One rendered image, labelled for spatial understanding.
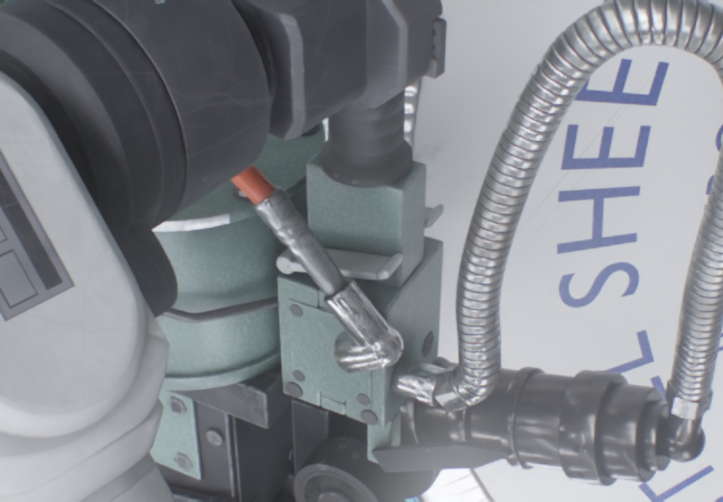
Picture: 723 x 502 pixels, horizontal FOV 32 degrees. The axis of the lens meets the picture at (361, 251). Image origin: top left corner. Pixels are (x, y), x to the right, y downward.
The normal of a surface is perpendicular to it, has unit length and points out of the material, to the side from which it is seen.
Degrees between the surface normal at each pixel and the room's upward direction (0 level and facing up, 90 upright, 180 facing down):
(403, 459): 47
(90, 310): 139
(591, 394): 92
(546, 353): 90
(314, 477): 58
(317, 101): 129
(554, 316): 90
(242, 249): 108
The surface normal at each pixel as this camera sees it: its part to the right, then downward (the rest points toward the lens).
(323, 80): 0.79, 0.36
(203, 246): 0.23, 0.58
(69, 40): 0.34, -0.57
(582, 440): -0.52, 0.09
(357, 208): -0.47, 0.52
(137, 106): 0.68, -0.10
